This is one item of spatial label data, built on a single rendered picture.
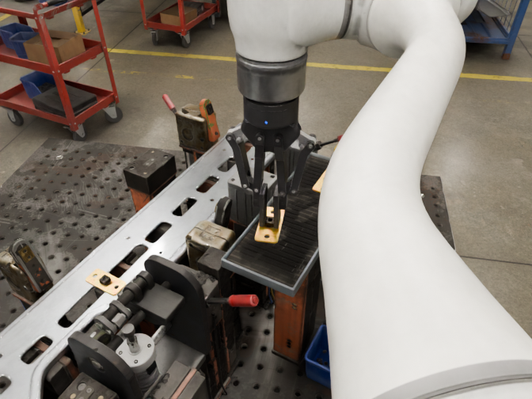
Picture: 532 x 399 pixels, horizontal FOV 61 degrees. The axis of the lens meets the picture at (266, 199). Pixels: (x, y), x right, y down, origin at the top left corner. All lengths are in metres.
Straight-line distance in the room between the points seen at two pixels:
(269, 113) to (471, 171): 2.67
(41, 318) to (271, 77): 0.67
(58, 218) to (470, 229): 2.07
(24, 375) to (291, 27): 0.73
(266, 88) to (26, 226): 1.26
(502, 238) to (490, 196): 0.36
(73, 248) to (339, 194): 1.35
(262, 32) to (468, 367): 0.42
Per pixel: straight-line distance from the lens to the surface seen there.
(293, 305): 1.01
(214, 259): 0.87
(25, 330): 0.99
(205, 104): 1.35
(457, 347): 0.19
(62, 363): 0.94
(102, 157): 1.92
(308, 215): 0.86
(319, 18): 0.54
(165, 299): 0.75
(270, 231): 0.74
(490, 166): 3.29
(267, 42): 0.54
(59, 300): 1.01
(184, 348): 0.92
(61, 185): 1.83
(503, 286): 2.51
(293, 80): 0.57
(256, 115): 0.60
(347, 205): 0.25
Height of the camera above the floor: 1.74
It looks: 40 degrees down
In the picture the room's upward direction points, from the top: straight up
